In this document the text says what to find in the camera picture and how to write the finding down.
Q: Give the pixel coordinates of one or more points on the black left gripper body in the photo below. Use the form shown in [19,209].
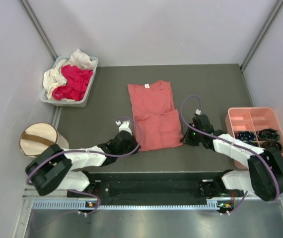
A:
[130,147]

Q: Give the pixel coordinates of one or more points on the salmon pink t-shirt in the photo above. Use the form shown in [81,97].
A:
[158,125]

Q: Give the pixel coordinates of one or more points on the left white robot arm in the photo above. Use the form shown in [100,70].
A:
[58,168]

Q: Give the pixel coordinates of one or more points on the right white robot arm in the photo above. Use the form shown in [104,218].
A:
[264,174]

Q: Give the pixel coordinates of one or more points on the blue patterned coiled item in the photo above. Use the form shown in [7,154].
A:
[246,136]

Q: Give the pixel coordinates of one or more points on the pink divided organizer tray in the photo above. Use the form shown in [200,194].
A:
[252,119]

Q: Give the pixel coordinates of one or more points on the dark coiled item back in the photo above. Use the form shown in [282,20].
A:
[268,134]

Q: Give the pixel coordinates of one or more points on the dark coiled item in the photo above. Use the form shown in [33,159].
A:
[268,134]
[274,144]

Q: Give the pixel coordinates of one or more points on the magenta t-shirt in bin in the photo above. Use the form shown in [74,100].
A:
[76,86]

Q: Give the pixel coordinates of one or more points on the dark coiled item front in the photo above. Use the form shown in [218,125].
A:
[274,144]

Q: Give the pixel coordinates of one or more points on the grey plastic laundry bin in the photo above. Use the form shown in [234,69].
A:
[68,81]

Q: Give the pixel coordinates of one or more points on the round cream fabric basket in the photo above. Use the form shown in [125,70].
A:
[37,137]

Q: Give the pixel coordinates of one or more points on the cream t-shirt in bin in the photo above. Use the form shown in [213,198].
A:
[57,74]

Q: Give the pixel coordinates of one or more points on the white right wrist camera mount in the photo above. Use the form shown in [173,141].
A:
[198,112]

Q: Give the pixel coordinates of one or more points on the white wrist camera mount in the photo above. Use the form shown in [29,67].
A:
[198,112]
[124,126]

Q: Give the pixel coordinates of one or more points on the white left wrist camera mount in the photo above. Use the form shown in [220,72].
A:
[124,126]

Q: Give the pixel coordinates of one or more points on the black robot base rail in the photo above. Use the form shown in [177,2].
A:
[158,188]

